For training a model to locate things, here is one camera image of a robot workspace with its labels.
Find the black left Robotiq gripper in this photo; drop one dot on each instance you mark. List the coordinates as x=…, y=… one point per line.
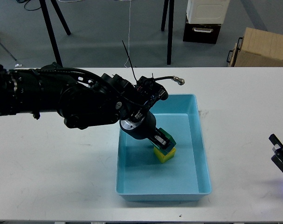
x=146, y=129

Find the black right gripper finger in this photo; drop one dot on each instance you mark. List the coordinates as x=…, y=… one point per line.
x=277, y=158

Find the green wooden block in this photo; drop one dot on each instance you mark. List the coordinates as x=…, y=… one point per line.
x=166, y=141

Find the yellow wooden block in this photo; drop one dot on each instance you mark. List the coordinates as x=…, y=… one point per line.
x=163, y=158

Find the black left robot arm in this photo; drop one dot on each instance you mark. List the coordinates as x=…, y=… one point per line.
x=85, y=99

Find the light wooden box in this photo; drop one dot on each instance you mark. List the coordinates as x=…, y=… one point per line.
x=257, y=48

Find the black drawer box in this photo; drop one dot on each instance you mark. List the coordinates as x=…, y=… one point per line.
x=201, y=33

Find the light blue plastic bin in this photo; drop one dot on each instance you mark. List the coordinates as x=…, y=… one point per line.
x=185, y=177

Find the white ribbed container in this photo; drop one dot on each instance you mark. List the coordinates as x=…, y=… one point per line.
x=206, y=11

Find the black stand leg rear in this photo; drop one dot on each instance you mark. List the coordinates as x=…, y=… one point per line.
x=164, y=15

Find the black stand leg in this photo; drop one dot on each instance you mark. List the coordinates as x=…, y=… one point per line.
x=164, y=15
x=170, y=32

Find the black stand leg right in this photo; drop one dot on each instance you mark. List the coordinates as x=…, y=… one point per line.
x=170, y=32

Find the black tripod leg inner left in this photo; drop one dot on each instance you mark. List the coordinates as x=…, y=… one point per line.
x=61, y=17

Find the black tripod leg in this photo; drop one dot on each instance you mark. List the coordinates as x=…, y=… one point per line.
x=50, y=31
x=61, y=17

